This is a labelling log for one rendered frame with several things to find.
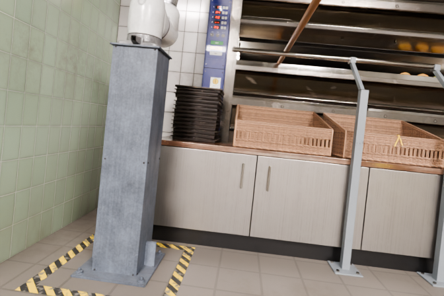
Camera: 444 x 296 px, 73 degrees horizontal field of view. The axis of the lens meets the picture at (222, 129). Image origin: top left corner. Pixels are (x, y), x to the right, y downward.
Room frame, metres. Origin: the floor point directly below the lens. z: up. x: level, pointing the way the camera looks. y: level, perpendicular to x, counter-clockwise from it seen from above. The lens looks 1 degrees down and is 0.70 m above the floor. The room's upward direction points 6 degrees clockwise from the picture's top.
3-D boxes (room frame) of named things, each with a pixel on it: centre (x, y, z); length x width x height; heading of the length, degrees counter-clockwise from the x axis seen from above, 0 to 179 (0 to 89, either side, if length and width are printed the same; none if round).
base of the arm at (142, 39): (1.37, 0.40, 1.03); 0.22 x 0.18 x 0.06; 176
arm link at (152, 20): (1.40, 0.40, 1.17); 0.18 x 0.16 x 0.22; 173
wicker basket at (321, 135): (1.92, -0.36, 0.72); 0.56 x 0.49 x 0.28; 87
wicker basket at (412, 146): (1.89, -0.96, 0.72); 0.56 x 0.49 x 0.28; 88
